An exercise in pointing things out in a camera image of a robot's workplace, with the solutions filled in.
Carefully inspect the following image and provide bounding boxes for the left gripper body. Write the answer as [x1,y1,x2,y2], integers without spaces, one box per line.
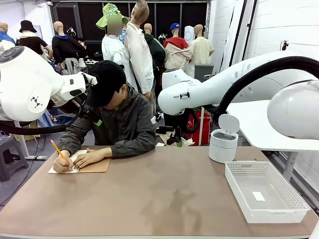
[81,104,100,123]

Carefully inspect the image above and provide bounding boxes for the spiral notebook kraft cover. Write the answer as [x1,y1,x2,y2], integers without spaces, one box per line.
[47,149,111,174]

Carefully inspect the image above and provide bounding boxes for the yellow pencil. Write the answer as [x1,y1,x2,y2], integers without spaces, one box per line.
[50,139,66,160]

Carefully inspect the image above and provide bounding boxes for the person's right forearm grey sleeve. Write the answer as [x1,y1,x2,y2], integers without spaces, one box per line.
[58,119,98,156]

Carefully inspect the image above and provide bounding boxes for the person's left forearm grey sleeve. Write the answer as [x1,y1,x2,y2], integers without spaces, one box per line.
[109,131,157,159]

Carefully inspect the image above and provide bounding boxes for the person's left hand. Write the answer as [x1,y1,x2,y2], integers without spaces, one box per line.
[74,147,113,169]

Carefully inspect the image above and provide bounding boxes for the person's right hand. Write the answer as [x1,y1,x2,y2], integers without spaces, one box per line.
[53,150,75,173]

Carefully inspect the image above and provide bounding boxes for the grey zip jacket torso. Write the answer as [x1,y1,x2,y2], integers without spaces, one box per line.
[58,86,157,159]

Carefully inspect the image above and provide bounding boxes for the black baseball cap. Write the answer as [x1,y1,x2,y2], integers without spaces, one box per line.
[86,60,127,108]

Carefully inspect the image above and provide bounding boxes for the blue cloth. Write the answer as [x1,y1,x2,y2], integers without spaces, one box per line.
[37,109,54,128]

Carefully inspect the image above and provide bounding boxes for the red shopping bag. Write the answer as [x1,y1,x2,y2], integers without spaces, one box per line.
[185,109,211,146]

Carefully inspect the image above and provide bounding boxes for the grey box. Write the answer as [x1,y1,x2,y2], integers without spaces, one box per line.
[194,64,214,83]

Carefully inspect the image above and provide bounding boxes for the tall mannequin white shirt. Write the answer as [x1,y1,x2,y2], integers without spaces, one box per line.
[124,0,156,101]

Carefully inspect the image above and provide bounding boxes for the mannequin dark green hoodie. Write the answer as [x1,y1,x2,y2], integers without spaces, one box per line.
[143,23,166,75]

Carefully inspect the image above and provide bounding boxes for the mannequin blue cap red jacket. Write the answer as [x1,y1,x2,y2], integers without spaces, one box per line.
[163,22,193,72]

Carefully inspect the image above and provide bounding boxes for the figure green hat white coat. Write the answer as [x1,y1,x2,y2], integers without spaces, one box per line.
[96,2,138,92]

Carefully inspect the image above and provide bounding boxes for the mannequin black sweater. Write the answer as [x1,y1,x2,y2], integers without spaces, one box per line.
[51,21,88,70]

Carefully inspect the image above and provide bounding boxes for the white lidded trash bin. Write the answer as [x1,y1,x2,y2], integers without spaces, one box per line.
[208,114,240,164]

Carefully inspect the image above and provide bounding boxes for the mannequin cream shirt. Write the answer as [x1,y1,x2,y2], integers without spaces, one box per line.
[190,24,215,66]

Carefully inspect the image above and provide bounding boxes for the white oval fan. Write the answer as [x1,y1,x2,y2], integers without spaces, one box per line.
[183,25,195,46]

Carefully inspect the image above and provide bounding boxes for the grey plastic stool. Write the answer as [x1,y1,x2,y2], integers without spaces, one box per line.
[0,134,29,182]

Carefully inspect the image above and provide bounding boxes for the mannequin black bucket hat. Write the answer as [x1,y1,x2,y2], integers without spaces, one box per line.
[16,20,54,62]

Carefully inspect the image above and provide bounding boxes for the white side desk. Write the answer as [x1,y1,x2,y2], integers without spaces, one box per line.
[225,99,319,182]

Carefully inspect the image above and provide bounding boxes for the mannequin blue white top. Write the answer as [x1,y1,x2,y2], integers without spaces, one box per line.
[0,21,16,54]

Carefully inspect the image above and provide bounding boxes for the white label sticker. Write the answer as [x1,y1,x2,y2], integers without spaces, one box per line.
[251,191,266,202]

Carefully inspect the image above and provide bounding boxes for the white perforated plastic basket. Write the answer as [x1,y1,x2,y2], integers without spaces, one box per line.
[225,161,311,224]

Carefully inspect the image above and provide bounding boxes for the white stand post with foot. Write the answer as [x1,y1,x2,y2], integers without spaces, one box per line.
[200,107,205,146]

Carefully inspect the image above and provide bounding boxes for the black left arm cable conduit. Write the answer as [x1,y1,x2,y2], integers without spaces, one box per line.
[0,98,87,136]

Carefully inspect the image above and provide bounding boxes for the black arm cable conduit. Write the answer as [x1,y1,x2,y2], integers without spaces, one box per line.
[184,56,319,136]
[0,98,87,136]

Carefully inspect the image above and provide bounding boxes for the white desk leg frame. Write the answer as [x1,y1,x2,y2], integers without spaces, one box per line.
[13,120,48,161]

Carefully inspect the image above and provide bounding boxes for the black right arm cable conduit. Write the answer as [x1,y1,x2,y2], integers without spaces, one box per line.
[184,56,319,136]

